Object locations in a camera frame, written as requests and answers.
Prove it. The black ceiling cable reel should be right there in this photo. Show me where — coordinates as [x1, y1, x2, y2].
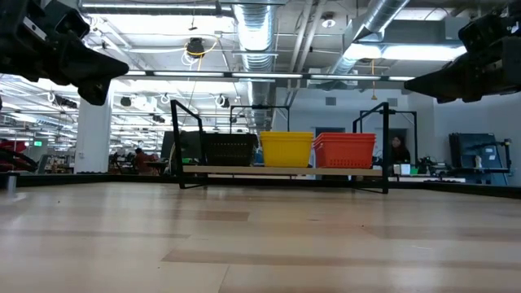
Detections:
[186, 37, 208, 59]

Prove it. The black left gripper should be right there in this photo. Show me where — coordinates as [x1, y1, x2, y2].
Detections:
[0, 0, 130, 107]

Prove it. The black monitor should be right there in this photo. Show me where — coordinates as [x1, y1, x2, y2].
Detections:
[160, 129, 204, 166]

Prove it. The black metal gantry frame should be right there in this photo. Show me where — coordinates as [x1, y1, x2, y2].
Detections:
[359, 108, 419, 164]

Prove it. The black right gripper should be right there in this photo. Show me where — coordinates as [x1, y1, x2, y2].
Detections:
[403, 33, 521, 104]

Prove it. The wooden shelf with black frame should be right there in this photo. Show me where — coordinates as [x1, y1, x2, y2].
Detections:
[170, 98, 391, 195]

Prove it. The person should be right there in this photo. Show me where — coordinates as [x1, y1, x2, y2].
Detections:
[133, 146, 158, 176]
[389, 134, 411, 166]

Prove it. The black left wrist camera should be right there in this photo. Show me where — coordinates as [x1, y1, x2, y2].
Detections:
[54, 10, 92, 42]

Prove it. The white building pillar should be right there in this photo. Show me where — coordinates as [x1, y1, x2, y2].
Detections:
[73, 81, 115, 174]

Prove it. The smooth silver ventilation duct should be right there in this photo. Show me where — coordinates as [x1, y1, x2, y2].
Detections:
[325, 0, 411, 87]

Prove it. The long ceiling light strip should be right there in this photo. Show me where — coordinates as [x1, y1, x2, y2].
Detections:
[121, 69, 416, 83]

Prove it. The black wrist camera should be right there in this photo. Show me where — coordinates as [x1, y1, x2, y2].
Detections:
[54, 10, 92, 42]
[458, 13, 513, 54]

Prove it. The corrugated silver ventilation duct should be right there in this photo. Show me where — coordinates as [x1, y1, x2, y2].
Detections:
[231, 0, 278, 131]

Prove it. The dark blue machine cabinet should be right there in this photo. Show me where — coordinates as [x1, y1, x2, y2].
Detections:
[448, 132, 513, 187]

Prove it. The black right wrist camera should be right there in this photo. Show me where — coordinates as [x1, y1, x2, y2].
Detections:
[458, 13, 513, 54]

